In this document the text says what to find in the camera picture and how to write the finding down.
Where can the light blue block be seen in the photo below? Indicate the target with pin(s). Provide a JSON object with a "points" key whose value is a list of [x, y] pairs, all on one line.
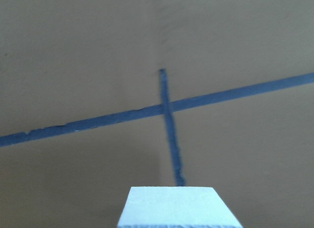
{"points": [[176, 207]]}

